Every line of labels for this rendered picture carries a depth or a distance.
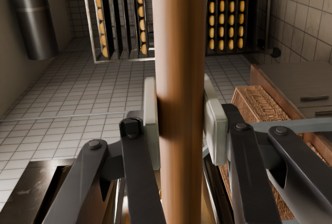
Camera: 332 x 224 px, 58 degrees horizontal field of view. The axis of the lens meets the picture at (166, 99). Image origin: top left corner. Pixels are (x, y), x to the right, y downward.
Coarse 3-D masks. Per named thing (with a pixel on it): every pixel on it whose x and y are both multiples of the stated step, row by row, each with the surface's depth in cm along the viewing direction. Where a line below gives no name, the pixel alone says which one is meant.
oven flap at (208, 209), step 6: (204, 162) 186; (204, 168) 181; (204, 174) 177; (204, 180) 175; (204, 186) 171; (210, 186) 167; (204, 192) 167; (210, 192) 163; (204, 198) 164; (210, 198) 159; (204, 204) 160; (210, 204) 158; (204, 210) 157; (210, 210) 155; (216, 210) 151; (204, 216) 154; (210, 216) 152; (216, 216) 148; (204, 222) 151; (210, 222) 149; (216, 222) 145
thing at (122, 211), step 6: (120, 186) 157; (120, 192) 153; (120, 198) 149; (126, 198) 154; (120, 204) 145; (126, 204) 151; (120, 210) 142; (126, 210) 149; (120, 216) 138; (126, 216) 146; (120, 222) 135; (126, 222) 144
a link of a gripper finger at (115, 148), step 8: (128, 112) 19; (136, 112) 18; (112, 144) 15; (120, 144) 15; (112, 152) 15; (120, 152) 15; (112, 160) 14; (120, 160) 15; (104, 168) 14; (112, 168) 15; (120, 168) 15; (104, 176) 15; (112, 176) 15; (120, 176) 15
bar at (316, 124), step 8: (288, 120) 120; (296, 120) 120; (304, 120) 119; (312, 120) 119; (320, 120) 119; (328, 120) 118; (256, 128) 116; (264, 128) 117; (296, 128) 117; (304, 128) 118; (312, 128) 118; (320, 128) 118; (328, 128) 118; (208, 152) 122
